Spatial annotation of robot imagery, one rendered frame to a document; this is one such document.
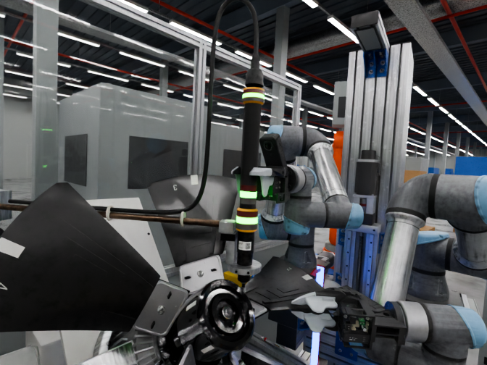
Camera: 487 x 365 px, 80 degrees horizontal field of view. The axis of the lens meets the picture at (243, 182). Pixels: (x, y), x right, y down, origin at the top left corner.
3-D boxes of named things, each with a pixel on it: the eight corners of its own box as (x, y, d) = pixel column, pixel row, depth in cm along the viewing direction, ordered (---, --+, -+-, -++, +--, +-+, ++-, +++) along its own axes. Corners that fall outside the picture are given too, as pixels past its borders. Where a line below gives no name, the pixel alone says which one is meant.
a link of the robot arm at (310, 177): (317, 195, 86) (319, 166, 85) (304, 197, 77) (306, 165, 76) (293, 193, 90) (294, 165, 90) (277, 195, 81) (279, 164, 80)
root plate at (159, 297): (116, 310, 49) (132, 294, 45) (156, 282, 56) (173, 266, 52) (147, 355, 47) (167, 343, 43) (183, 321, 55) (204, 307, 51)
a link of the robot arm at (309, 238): (317, 245, 129) (319, 216, 128) (287, 244, 129) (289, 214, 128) (310, 239, 141) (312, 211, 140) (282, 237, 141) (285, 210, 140)
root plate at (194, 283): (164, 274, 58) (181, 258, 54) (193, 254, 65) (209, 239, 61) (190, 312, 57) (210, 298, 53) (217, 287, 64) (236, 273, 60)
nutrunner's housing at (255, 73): (232, 283, 58) (244, 51, 56) (235, 276, 62) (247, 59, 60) (251, 285, 58) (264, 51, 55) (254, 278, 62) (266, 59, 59)
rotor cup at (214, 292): (141, 326, 52) (176, 300, 44) (193, 282, 63) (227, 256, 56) (190, 397, 50) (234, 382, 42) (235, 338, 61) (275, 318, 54)
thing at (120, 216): (-5, 209, 66) (-5, 203, 66) (1, 208, 67) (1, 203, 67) (227, 228, 59) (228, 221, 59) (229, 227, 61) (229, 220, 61)
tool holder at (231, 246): (214, 272, 57) (217, 223, 57) (221, 261, 64) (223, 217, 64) (259, 277, 56) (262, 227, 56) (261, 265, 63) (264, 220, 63)
